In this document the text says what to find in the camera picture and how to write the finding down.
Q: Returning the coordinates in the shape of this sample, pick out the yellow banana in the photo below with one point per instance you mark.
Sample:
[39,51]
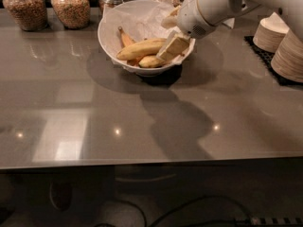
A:
[151,61]
[140,49]

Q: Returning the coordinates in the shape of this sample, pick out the white ceramic bowl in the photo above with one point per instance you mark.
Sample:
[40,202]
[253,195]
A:
[107,38]

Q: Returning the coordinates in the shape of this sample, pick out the black rubber mat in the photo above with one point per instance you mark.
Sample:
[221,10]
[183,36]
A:
[266,58]

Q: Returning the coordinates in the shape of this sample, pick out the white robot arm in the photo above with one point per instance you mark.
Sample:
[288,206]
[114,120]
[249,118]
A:
[290,11]

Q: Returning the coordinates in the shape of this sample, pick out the rear stack paper bowls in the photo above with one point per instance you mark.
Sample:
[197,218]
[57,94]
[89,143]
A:
[270,33]

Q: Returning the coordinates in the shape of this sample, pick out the right yellow banana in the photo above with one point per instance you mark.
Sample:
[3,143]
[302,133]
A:
[151,61]

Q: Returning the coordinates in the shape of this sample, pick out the black power strip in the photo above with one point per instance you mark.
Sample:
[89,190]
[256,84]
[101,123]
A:
[269,222]

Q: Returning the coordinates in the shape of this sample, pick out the back small banana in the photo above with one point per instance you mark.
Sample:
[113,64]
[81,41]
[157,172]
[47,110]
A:
[127,40]

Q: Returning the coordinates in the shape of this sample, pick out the front yellow banana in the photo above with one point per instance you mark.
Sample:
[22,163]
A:
[140,49]

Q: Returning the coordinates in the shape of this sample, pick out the stack paper bowls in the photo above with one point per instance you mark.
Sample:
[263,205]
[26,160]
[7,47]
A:
[270,33]
[288,59]

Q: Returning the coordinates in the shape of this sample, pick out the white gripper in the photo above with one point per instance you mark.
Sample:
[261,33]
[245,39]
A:
[193,17]

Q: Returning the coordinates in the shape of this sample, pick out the white sign stand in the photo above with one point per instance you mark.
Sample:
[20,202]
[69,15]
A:
[230,23]

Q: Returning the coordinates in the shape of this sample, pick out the front stack paper bowls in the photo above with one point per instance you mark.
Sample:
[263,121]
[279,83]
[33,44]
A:
[288,59]

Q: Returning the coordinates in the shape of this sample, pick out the leftmost glass cereal jar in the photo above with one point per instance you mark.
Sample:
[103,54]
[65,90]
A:
[29,15]

